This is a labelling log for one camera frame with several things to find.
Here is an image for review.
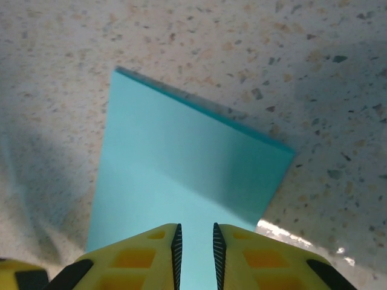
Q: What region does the light blue cloth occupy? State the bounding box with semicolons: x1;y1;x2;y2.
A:
85;66;296;290

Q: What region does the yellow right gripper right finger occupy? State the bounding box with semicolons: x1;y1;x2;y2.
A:
213;222;359;290

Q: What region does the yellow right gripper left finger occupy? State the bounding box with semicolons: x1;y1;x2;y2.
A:
45;222;183;290

